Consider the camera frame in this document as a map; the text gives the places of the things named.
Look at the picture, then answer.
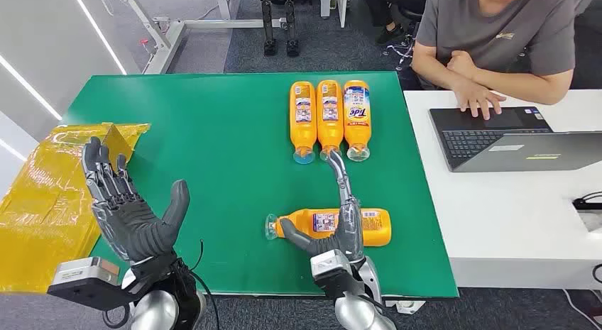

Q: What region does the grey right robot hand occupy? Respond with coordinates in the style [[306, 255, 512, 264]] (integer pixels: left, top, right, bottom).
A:
[[280, 148, 367, 264]]

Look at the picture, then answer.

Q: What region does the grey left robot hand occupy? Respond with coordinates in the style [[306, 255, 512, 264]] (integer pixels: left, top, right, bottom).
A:
[[80, 136, 192, 273]]

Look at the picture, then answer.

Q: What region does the orange detergent bottle clear cap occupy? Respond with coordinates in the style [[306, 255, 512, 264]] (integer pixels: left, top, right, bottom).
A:
[[316, 79, 345, 162], [264, 207, 392, 248]]

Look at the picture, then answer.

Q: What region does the orange Tide detergent bottle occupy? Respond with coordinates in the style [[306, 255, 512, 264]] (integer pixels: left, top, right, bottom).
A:
[[342, 79, 373, 163]]

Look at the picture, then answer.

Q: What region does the orange detergent bottle blue cap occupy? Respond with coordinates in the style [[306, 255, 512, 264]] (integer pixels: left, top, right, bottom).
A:
[[289, 81, 317, 165]]

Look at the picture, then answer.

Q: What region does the yellow taped cardboard box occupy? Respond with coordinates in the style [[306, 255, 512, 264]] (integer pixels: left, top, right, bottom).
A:
[[0, 122, 151, 294]]

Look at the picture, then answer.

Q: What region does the green table mat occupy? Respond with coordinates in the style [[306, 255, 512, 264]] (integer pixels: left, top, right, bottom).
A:
[[61, 71, 459, 299]]

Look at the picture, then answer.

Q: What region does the black laptop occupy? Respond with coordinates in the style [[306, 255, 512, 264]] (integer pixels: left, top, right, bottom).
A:
[[429, 106, 602, 174]]

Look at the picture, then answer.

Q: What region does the white desk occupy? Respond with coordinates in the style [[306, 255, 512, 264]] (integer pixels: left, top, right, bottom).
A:
[[403, 89, 602, 291]]

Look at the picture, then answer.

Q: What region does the person's right hand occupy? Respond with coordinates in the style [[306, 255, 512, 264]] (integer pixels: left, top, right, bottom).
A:
[[455, 81, 508, 121]]

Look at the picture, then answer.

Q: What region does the person's hand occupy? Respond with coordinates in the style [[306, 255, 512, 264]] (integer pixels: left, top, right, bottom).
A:
[[445, 50, 478, 82], [455, 81, 508, 121]]

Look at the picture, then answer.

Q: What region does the black robot leg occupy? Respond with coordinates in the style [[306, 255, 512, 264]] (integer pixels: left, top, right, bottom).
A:
[[283, 0, 300, 57], [260, 0, 278, 57]]

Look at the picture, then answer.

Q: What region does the person's left hand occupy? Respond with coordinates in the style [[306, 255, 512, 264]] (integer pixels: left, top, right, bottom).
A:
[[445, 50, 478, 82]]

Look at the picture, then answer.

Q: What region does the person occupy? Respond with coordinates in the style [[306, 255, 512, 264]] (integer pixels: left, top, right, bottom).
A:
[[361, 0, 431, 45], [411, 0, 577, 121]]

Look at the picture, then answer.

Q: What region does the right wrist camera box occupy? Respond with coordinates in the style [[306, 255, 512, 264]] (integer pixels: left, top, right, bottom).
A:
[[309, 249, 367, 299]]

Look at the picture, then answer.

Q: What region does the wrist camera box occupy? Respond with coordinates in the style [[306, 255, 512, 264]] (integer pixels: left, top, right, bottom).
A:
[[309, 249, 367, 299], [47, 256, 142, 313]]

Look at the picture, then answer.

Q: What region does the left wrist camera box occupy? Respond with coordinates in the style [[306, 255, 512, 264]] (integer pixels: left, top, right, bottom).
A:
[[47, 256, 142, 313]]

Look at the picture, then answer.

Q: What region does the white table bracket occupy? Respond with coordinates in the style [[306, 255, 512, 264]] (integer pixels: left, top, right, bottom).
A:
[[385, 299, 426, 316]]

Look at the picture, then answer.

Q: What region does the white metal frame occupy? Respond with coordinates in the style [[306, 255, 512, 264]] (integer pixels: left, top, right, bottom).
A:
[[124, 0, 288, 75]]

